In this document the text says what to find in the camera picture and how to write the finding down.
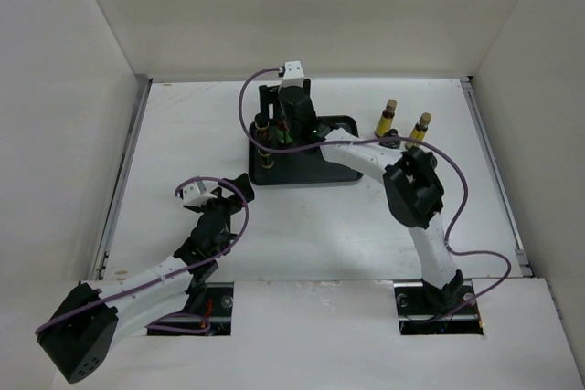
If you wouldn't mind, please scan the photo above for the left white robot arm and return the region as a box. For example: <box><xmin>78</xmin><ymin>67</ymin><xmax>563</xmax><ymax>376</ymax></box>
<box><xmin>35</xmin><ymin>174</ymin><xmax>255</xmax><ymax>384</ymax></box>

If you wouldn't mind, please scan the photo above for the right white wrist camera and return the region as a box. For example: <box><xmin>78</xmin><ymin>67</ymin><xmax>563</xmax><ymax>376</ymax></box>
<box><xmin>278</xmin><ymin>60</ymin><xmax>305</xmax><ymax>88</ymax></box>

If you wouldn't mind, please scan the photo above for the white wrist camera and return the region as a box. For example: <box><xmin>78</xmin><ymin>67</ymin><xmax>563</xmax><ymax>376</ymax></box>
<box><xmin>178</xmin><ymin>182</ymin><xmax>217</xmax><ymax>207</ymax></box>
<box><xmin>278</xmin><ymin>60</ymin><xmax>305</xmax><ymax>88</ymax></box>

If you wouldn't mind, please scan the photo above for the red chili sauce bottle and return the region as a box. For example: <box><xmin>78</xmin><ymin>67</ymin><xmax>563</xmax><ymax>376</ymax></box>
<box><xmin>276</xmin><ymin>120</ymin><xmax>293</xmax><ymax>148</ymax></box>

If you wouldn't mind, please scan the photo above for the right aluminium table rail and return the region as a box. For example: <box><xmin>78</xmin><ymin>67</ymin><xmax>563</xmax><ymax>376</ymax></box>
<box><xmin>460</xmin><ymin>77</ymin><xmax>534</xmax><ymax>278</ymax></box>

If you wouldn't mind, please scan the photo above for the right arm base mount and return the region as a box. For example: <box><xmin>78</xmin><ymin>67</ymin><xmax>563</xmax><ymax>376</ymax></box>
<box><xmin>394</xmin><ymin>280</ymin><xmax>484</xmax><ymax>336</ymax></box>

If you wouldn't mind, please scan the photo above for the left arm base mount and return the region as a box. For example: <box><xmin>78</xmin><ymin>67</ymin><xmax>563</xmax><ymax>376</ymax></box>
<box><xmin>146</xmin><ymin>283</ymin><xmax>235</xmax><ymax>337</ymax></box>

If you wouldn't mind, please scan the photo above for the left aluminium table rail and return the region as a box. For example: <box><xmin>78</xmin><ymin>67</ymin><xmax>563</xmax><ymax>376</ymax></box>
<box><xmin>88</xmin><ymin>74</ymin><xmax>153</xmax><ymax>280</ymax></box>

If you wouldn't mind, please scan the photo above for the yellow sauce bottle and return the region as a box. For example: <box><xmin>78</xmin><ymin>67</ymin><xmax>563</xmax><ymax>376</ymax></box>
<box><xmin>409</xmin><ymin>112</ymin><xmax>432</xmax><ymax>141</ymax></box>
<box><xmin>374</xmin><ymin>99</ymin><xmax>398</xmax><ymax>138</ymax></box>

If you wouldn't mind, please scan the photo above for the black rectangular tray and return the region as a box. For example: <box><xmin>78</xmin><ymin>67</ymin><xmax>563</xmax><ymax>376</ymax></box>
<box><xmin>248</xmin><ymin>120</ymin><xmax>362</xmax><ymax>186</ymax></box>

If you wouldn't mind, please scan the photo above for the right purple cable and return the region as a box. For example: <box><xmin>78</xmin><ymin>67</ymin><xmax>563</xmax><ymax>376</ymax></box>
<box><xmin>239</xmin><ymin>66</ymin><xmax>512</xmax><ymax>313</ymax></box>

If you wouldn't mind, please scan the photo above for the aluminium table rail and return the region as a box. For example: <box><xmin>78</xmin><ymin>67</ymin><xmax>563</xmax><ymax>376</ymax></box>
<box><xmin>460</xmin><ymin>77</ymin><xmax>534</xmax><ymax>278</ymax></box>
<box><xmin>88</xmin><ymin>74</ymin><xmax>153</xmax><ymax>280</ymax></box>

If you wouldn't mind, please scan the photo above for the black-capped spice jar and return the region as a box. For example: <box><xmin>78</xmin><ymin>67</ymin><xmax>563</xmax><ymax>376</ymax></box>
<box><xmin>254</xmin><ymin>112</ymin><xmax>271</xmax><ymax>146</ymax></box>
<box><xmin>257</xmin><ymin>148</ymin><xmax>274</xmax><ymax>169</ymax></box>

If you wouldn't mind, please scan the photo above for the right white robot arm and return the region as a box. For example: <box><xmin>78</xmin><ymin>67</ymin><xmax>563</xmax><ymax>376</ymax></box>
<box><xmin>249</xmin><ymin>79</ymin><xmax>463</xmax><ymax>313</ymax></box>

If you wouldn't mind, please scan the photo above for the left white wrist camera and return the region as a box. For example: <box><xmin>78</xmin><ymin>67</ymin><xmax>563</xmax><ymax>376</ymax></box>
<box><xmin>178</xmin><ymin>182</ymin><xmax>217</xmax><ymax>207</ymax></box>

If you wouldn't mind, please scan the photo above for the clear grinder jar black lid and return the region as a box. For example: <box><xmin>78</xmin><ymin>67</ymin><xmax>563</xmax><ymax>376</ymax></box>
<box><xmin>425</xmin><ymin>152</ymin><xmax>438</xmax><ymax>169</ymax></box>

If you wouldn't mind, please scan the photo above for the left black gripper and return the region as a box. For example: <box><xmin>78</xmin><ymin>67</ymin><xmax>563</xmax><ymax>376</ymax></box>
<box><xmin>192</xmin><ymin>174</ymin><xmax>252</xmax><ymax>227</ymax></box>

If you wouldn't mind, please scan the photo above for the white shaker black cap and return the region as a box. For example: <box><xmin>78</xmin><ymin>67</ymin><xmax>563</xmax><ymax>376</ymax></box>
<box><xmin>379</xmin><ymin>129</ymin><xmax>401</xmax><ymax>150</ymax></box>

